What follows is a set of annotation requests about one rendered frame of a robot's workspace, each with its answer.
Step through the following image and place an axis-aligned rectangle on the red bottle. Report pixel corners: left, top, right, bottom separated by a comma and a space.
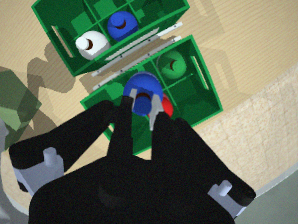
162, 93, 173, 118

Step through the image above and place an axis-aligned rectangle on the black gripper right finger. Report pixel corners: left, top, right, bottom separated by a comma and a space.
149, 94, 256, 219

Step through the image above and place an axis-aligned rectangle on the green plastic crate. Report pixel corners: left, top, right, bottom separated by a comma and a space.
31, 0, 190, 77
80, 34, 223, 156

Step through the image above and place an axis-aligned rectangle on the white bottle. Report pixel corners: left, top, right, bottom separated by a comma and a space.
76, 31, 111, 60

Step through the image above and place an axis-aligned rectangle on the blue bottle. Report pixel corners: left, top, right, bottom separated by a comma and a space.
123, 71, 163, 116
107, 11, 138, 42

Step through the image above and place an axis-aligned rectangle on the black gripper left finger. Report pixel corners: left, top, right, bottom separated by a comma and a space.
8, 88, 137, 209

